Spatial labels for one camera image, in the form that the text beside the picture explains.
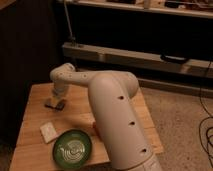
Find upper wooden shelf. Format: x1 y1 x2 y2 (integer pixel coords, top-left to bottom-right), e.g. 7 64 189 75
56 0 213 19

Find white sponge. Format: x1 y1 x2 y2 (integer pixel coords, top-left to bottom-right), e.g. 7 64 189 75
40 122 58 143

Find black cables on floor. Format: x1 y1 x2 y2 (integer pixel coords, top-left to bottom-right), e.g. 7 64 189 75
198 59 213 160

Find long white shelf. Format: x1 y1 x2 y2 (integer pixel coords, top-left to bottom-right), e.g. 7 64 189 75
62 42 213 98

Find black object on shelf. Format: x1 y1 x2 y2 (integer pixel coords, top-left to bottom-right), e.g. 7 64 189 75
160 55 189 64

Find metal pole stand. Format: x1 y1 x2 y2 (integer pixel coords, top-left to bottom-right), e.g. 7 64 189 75
63 0 77 46

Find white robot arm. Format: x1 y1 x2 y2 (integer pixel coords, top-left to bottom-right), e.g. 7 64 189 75
50 63 163 171

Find green patterned plate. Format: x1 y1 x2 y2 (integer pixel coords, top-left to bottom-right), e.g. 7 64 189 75
52 129 92 170

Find wooden table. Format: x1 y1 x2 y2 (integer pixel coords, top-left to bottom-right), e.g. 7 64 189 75
8 81 165 171

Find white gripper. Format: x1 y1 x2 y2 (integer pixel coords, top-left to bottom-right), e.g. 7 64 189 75
45 83 69 110

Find dark grey eraser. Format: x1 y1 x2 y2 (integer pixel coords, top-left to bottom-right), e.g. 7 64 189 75
44 100 65 110

